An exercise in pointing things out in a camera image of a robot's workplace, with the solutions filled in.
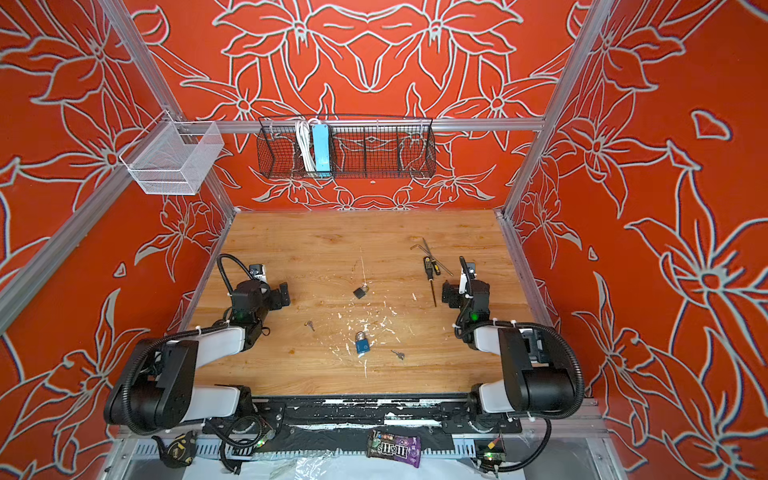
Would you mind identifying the blue padlock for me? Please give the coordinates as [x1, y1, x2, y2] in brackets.
[355, 331, 370, 357]

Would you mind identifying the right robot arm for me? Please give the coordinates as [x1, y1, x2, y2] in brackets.
[442, 257, 585, 420]

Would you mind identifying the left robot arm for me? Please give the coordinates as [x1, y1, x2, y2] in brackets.
[103, 253, 291, 436]

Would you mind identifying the silver hex key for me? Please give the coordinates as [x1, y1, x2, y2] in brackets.
[410, 241, 433, 259]

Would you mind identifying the thin metal pick tool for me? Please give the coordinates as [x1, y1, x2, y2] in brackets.
[432, 253, 454, 276]

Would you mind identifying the black yellow screwdriver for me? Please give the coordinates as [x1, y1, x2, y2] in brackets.
[423, 255, 437, 306]

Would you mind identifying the black padlock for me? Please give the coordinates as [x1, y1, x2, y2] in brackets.
[353, 284, 369, 299]

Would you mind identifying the small green circuit board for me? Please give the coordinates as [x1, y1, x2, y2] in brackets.
[475, 438, 506, 476]

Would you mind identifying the light blue box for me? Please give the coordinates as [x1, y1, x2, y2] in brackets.
[312, 123, 331, 177]

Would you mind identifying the white mesh basket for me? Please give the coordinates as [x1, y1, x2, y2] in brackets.
[119, 120, 224, 196]

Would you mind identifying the purple candy bag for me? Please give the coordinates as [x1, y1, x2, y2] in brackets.
[365, 430, 422, 468]

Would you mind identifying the black tape measure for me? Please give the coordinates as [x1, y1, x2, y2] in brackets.
[151, 431, 197, 469]

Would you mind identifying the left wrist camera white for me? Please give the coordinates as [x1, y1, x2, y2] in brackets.
[248, 264, 267, 283]

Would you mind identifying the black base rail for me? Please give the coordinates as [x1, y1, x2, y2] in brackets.
[203, 393, 522, 460]

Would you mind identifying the white cable bundle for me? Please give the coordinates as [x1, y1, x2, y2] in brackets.
[294, 118, 319, 175]

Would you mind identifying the black wire wall basket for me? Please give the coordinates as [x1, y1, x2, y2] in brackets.
[256, 115, 437, 180]

